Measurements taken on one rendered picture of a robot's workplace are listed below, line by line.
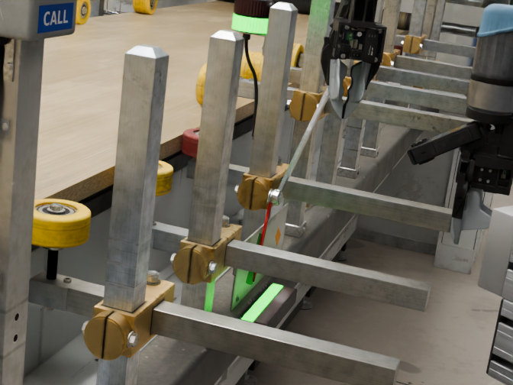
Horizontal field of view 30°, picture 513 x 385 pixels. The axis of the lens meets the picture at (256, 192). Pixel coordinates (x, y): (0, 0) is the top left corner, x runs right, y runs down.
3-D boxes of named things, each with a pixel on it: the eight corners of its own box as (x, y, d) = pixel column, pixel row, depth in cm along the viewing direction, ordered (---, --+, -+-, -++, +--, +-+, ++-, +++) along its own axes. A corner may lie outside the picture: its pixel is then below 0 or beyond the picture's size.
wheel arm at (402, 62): (505, 84, 239) (508, 72, 238) (504, 85, 236) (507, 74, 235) (362, 60, 249) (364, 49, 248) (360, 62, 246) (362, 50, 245)
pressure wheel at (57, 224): (70, 281, 119) (77, 192, 115) (94, 307, 112) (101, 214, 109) (6, 287, 115) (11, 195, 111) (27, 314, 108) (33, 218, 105)
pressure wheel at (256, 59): (273, 46, 203) (261, 69, 198) (275, 76, 209) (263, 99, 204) (246, 42, 204) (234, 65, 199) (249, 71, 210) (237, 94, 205)
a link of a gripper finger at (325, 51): (317, 84, 145) (325, 26, 143) (316, 82, 147) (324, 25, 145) (348, 88, 146) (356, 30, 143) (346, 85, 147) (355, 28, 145)
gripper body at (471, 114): (508, 200, 140) (524, 120, 137) (450, 189, 143) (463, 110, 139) (511, 189, 148) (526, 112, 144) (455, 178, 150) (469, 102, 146)
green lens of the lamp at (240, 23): (275, 31, 148) (277, 17, 148) (263, 34, 143) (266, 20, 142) (238, 25, 150) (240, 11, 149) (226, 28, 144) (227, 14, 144)
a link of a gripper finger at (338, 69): (325, 122, 143) (334, 60, 140) (321, 114, 148) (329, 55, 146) (346, 124, 143) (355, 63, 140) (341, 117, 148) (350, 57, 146)
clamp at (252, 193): (288, 193, 160) (292, 164, 159) (265, 214, 148) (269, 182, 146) (256, 187, 161) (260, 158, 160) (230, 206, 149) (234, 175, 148)
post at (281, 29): (259, 296, 158) (298, 4, 145) (253, 304, 155) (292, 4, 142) (239, 292, 159) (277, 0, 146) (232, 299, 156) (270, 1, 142)
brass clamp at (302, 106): (334, 113, 180) (338, 86, 179) (317, 124, 168) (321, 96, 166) (303, 107, 182) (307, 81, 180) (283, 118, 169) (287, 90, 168)
